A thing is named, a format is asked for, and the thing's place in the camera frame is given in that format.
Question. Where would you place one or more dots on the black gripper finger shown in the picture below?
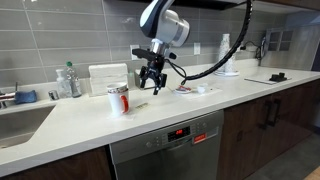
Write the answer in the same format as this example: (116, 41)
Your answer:
(158, 86)
(142, 80)

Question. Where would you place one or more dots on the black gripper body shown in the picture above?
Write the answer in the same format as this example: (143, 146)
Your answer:
(155, 66)

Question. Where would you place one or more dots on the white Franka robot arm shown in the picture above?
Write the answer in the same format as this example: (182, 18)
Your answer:
(166, 23)

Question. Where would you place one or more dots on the red sachet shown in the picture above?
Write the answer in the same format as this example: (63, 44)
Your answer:
(184, 88)

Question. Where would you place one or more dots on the red white small object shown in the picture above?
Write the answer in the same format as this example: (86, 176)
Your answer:
(183, 90)

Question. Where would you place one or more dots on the white paper towel stack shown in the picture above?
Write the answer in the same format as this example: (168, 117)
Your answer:
(106, 78)

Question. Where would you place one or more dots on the small white cup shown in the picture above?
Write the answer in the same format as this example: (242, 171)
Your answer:
(201, 89)

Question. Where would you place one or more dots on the white paper napkin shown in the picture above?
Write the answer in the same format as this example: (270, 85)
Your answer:
(213, 90)

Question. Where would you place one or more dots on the stainless steel dishwasher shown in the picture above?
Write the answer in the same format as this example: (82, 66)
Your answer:
(166, 150)

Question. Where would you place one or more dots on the clear water bottle green cap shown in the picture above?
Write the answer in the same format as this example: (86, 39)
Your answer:
(74, 81)

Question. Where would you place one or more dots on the round white tray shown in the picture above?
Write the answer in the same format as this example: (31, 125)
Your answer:
(226, 74)

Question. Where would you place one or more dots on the tall printed paper cup stack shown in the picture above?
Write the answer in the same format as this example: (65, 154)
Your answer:
(224, 50)

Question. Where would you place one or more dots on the short printed paper cup stack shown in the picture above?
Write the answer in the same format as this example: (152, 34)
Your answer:
(232, 63)

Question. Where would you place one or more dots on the clear soap dispenser bottle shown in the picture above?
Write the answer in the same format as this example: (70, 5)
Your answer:
(62, 85)

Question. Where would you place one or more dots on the small metal can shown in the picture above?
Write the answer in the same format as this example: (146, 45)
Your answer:
(53, 95)

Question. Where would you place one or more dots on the blue sponge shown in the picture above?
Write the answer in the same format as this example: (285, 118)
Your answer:
(25, 96)

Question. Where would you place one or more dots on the dark wood sink cabinet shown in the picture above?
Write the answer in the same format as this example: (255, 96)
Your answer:
(60, 166)

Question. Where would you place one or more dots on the black block object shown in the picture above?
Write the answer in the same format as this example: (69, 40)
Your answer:
(278, 77)

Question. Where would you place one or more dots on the kitchen sink basin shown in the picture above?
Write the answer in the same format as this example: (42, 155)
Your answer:
(20, 125)

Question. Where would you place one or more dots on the chrome arched faucet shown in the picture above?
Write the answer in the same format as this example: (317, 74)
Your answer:
(6, 98)

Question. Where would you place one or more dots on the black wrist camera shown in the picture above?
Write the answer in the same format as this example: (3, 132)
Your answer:
(144, 54)

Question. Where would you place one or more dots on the white wall switch plate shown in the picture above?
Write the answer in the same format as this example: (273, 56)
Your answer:
(134, 50)

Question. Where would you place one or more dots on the white wall outlet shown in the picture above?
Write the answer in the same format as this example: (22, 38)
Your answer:
(197, 48)

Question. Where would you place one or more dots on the grey wall vent panel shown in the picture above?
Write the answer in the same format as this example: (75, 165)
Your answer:
(279, 40)

